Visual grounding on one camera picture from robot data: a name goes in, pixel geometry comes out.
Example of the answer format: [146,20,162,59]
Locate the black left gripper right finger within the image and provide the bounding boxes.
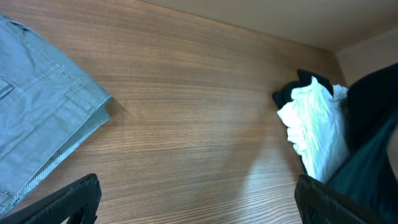
[294,174,390,224]

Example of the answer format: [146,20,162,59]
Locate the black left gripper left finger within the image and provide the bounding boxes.
[1,174,101,224]

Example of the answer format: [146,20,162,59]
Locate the black shorts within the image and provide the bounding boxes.
[327,64,397,223]

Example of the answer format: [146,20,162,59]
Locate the white t-shirt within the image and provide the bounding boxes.
[277,77,349,183]

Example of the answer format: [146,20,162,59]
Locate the grey folded shorts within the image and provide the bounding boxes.
[1,16,111,216]

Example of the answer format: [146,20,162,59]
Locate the black garment under white shirt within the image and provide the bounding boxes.
[272,69,334,109]

